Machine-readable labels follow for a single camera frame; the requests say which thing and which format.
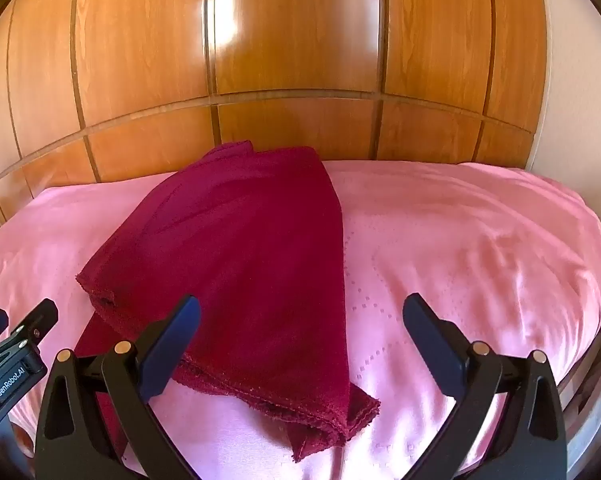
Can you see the pink bed sheet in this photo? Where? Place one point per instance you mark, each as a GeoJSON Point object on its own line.
{"type": "Point", "coordinates": [470, 260]}

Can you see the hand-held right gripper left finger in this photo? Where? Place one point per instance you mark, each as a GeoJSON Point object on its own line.
{"type": "Point", "coordinates": [174, 347]}

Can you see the maroon cloth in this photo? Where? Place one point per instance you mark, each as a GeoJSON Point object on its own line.
{"type": "Point", "coordinates": [240, 260]}

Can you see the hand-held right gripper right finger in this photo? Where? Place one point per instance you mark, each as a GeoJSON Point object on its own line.
{"type": "Point", "coordinates": [433, 346]}

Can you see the wooden headboard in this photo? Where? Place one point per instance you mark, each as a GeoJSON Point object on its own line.
{"type": "Point", "coordinates": [290, 60]}

